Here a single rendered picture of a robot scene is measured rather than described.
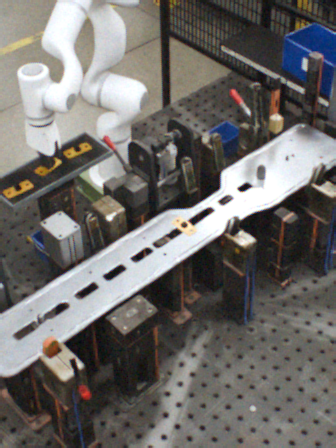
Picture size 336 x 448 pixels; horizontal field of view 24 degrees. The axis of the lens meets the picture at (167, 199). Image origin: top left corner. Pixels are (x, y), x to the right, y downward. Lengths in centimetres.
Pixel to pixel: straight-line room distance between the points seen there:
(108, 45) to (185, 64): 246
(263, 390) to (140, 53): 311
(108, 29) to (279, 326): 107
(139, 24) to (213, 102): 207
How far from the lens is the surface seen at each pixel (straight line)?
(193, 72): 491
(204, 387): 241
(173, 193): 257
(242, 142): 274
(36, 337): 216
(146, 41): 523
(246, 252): 230
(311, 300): 263
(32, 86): 218
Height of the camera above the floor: 267
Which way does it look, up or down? 42 degrees down
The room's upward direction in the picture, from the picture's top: 2 degrees counter-clockwise
